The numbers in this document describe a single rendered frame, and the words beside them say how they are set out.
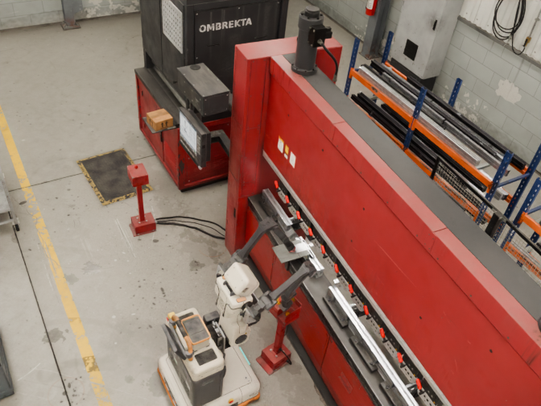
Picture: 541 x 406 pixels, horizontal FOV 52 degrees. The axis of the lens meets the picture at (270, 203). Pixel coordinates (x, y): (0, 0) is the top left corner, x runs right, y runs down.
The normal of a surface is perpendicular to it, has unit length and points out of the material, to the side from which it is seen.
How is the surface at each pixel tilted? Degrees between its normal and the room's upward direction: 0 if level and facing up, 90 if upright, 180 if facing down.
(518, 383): 90
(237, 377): 0
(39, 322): 0
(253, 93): 90
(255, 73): 90
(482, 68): 90
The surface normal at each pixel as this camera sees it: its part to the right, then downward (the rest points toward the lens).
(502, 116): -0.87, 0.27
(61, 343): 0.09, -0.73
